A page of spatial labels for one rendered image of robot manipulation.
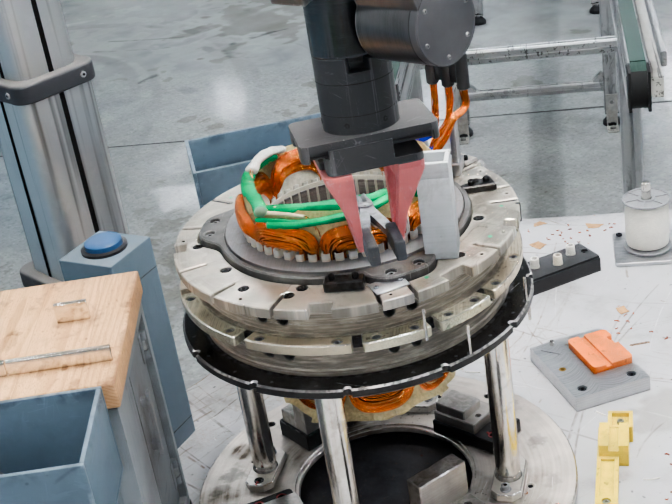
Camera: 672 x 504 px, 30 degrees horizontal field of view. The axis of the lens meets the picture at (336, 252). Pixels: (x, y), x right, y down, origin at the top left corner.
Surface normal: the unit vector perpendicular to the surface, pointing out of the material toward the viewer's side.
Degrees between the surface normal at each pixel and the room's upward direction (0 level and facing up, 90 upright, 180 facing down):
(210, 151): 90
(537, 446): 0
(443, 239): 90
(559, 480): 0
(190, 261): 0
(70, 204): 90
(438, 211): 90
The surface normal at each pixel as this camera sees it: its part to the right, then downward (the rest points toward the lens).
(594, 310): -0.14, -0.88
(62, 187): 0.70, 0.23
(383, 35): -0.71, 0.43
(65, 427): 0.04, 0.45
